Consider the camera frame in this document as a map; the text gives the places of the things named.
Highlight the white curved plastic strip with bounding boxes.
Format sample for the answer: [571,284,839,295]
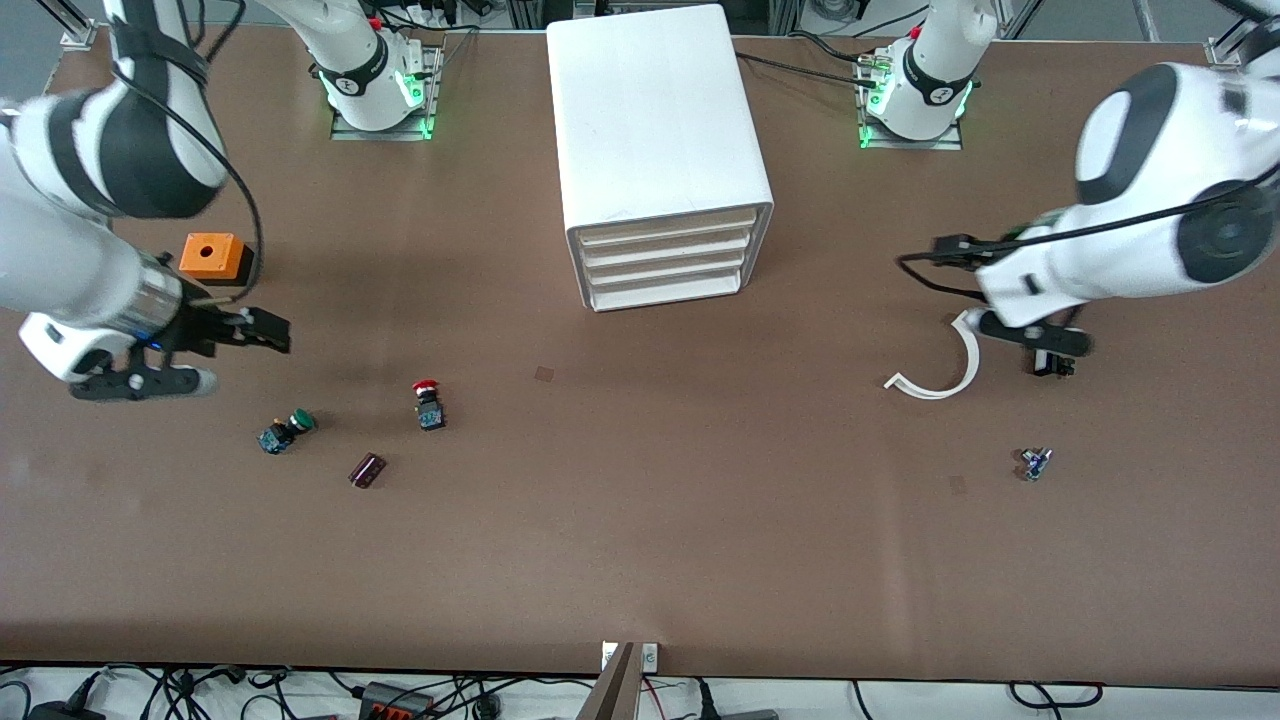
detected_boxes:
[884,309,986,401]

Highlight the orange box with black base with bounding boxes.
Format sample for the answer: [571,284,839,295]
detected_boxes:
[179,232,255,288]

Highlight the grey brown slanted bar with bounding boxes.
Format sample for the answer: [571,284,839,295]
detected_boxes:
[577,641,643,720]

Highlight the black power strip orange switches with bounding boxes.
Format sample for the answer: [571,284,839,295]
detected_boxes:
[358,682,433,720]

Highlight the red push button switch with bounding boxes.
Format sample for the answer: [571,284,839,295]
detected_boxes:
[412,379,448,433]

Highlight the black cable on table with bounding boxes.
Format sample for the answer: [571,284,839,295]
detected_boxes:
[790,28,906,66]
[735,50,881,89]

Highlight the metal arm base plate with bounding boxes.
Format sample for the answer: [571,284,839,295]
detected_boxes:
[858,50,966,152]
[330,45,441,142]

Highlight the green push button switch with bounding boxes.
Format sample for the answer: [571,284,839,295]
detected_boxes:
[257,408,318,456]

